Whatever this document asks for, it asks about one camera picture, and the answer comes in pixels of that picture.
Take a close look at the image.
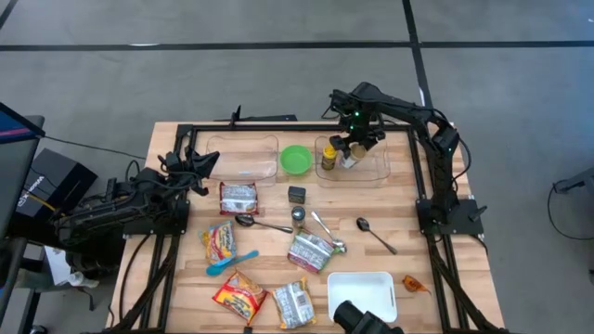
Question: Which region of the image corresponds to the clear plastic bin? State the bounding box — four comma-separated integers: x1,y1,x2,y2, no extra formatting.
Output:
314,134,392,189
203,133,279,187

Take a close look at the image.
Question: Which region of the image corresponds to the white plastic tray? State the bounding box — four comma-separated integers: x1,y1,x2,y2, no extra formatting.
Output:
327,271,399,325

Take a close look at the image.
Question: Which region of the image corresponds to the yellow lid jar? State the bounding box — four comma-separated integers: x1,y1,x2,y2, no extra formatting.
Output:
321,144,339,172

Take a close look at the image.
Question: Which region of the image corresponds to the computer monitor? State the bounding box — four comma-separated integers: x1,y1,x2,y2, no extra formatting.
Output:
0,101,46,242

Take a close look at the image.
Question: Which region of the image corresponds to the glass shaker metal lid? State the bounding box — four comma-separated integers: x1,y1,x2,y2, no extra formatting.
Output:
291,205,307,230

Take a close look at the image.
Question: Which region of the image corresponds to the teal plastic spoon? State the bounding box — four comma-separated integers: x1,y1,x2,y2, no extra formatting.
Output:
205,249,260,277

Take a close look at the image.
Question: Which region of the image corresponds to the green plastic bowl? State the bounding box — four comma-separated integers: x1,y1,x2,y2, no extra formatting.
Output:
279,144,314,177

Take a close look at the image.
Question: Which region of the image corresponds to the tan lid jar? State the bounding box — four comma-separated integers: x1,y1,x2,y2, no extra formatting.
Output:
341,142,368,171

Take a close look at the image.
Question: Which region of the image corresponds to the black mounting bracket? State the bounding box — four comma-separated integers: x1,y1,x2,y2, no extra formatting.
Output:
213,104,299,124

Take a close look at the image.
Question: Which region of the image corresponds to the white plastic bottle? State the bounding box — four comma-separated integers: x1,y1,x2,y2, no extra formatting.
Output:
68,271,100,289

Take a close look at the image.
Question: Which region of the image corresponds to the yellow red ramen packet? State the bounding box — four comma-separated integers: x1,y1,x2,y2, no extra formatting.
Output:
212,269,270,327
199,219,238,266

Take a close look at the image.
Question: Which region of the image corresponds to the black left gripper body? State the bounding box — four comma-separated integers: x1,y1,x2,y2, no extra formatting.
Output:
161,147,209,196

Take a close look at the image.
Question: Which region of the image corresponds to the orange candy wrapper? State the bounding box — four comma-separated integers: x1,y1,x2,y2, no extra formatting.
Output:
401,274,433,296

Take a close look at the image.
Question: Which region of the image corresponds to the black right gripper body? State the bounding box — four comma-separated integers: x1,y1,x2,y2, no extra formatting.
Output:
342,110,386,145

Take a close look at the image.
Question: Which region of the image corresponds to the black floor cable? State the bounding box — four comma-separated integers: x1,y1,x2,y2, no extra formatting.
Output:
546,178,594,242

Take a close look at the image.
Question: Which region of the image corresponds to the white paper sheet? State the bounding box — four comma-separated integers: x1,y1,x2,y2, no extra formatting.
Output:
44,245,71,287

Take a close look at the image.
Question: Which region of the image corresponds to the yellow edged white ramen packet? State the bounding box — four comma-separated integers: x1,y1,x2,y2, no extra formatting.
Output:
271,276,318,330

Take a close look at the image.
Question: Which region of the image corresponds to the silver metal spoon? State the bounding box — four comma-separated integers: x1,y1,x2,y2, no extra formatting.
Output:
310,211,348,254

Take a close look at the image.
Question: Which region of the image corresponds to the dark metal spoon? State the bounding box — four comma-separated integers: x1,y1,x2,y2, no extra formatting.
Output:
355,216,399,256
234,213,295,235

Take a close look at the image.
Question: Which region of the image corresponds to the black case white logo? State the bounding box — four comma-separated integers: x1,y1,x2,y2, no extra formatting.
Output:
16,147,99,219

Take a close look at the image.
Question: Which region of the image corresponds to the red white ramen packet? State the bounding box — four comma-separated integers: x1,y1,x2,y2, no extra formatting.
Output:
287,230,337,275
218,181,260,216

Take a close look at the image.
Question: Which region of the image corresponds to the grey chair base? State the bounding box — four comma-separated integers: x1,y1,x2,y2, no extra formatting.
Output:
551,166,594,196

